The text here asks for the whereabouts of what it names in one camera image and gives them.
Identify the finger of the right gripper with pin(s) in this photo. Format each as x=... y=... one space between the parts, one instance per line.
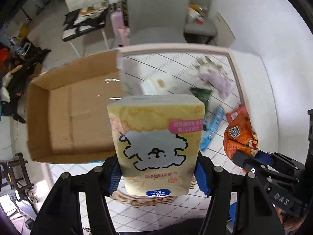
x=267 y=157
x=247 y=163

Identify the cardboard box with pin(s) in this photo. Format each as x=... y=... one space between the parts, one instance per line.
x=67 y=117

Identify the purple towel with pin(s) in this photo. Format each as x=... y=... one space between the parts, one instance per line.
x=214 y=78

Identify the yellow tissue pack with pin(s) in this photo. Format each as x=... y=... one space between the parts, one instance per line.
x=157 y=140

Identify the white chair with clutter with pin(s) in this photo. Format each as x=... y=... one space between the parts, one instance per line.
x=85 y=16

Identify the blue long snack pack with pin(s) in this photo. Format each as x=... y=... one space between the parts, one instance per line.
x=212 y=129

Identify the white checked tablecloth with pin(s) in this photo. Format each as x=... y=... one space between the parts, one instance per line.
x=179 y=69

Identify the right hand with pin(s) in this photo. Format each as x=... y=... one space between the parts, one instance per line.
x=290 y=224

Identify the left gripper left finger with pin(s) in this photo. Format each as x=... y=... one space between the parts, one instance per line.
x=60 y=213

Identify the grey chair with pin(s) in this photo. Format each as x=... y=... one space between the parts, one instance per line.
x=157 y=21
x=201 y=26

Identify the orange snack bag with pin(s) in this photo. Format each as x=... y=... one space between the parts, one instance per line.
x=239 y=135

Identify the green snack bag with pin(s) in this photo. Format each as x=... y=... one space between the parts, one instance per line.
x=202 y=94

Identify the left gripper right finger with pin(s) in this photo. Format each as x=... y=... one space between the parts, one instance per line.
x=254 y=214

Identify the grey chair far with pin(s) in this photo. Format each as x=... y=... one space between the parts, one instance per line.
x=201 y=26

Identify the grey chair near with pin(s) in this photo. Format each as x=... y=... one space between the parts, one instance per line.
x=157 y=21

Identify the pink suitcase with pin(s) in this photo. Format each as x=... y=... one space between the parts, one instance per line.
x=122 y=33

